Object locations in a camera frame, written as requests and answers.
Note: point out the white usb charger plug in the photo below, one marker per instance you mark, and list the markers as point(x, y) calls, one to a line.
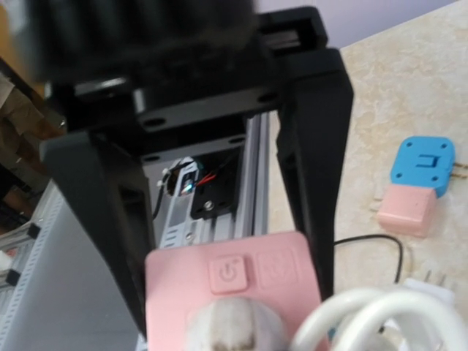
point(432, 285)

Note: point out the pink socket block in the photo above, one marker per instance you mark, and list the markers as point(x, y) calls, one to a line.
point(274, 269)

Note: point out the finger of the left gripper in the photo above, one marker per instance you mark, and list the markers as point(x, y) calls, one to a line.
point(314, 118)
point(108, 192)

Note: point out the white power strip cable plug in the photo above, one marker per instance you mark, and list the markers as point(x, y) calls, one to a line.
point(236, 324)

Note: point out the blue plug adapter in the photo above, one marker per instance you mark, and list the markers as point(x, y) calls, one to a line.
point(424, 161)

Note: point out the pink plug adapter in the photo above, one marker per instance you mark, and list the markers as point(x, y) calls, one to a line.
point(407, 210)

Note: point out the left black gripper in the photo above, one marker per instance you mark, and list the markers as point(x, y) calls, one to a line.
point(156, 79)

